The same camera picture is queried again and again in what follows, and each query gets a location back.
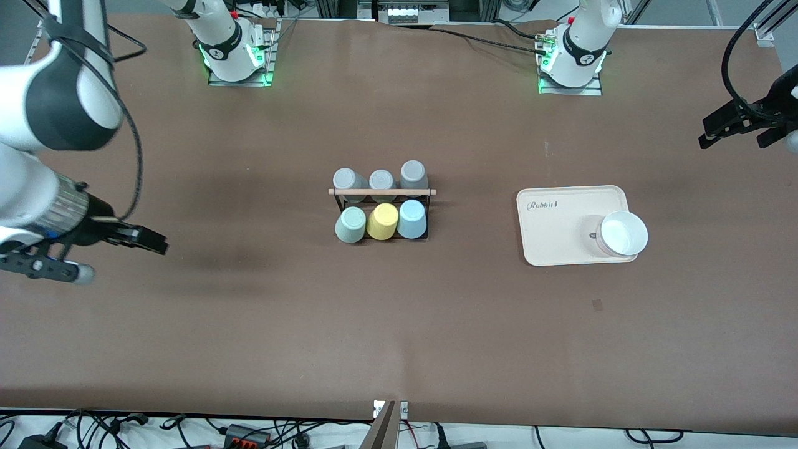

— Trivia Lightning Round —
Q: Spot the pale green plastic cup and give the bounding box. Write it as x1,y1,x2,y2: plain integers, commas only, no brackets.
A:
335,206,367,244

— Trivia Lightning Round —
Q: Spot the light blue plastic cup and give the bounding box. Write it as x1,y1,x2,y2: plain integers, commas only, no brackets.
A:
397,199,428,240

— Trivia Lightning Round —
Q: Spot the white round bowl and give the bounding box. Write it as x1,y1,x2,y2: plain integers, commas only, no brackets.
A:
594,210,649,258

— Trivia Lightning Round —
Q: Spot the beige plastic tray Rabbit print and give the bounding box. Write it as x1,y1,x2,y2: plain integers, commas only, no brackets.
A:
516,185,639,268

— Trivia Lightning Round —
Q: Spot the grey plastic cup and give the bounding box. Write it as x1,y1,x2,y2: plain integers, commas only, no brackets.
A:
368,169,397,202
332,167,370,205
399,160,429,191

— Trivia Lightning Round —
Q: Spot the black red power strip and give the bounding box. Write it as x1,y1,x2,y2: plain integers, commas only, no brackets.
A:
221,424,272,449

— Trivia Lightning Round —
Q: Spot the black power adapter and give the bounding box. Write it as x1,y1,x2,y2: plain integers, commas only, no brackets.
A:
19,433,69,449

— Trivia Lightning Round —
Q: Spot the pale yellow plastic cup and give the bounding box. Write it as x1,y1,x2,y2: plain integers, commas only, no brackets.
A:
366,203,399,241

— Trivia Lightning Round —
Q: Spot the brown table cover mat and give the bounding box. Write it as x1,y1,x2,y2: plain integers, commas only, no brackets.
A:
0,16,798,437

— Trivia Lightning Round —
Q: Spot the white device with sockets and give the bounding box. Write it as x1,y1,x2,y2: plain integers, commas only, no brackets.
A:
377,0,449,26

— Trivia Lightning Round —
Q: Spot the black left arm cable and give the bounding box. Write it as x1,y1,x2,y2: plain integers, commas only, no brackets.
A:
721,0,780,122

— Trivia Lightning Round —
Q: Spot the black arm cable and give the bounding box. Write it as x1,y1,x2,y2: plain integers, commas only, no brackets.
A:
37,12,148,223
721,0,780,122

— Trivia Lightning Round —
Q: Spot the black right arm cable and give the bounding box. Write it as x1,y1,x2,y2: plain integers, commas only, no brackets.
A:
37,12,148,223

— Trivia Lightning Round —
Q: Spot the aluminium frame profile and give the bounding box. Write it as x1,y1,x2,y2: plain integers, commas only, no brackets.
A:
751,0,798,48

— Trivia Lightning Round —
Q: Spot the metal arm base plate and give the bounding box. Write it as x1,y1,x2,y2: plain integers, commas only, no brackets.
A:
208,19,277,87
537,28,603,97

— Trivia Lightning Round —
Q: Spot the short black table cable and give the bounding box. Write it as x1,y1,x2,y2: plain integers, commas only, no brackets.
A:
493,19,554,41

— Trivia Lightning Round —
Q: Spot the long black table cable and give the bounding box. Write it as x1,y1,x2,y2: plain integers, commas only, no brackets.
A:
430,25,549,57

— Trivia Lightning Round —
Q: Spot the grey camera stand pole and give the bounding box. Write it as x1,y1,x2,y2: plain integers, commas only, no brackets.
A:
358,400,400,449

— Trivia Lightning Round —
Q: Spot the black looped floor cable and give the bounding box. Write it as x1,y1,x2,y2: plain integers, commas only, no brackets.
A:
625,428,685,445

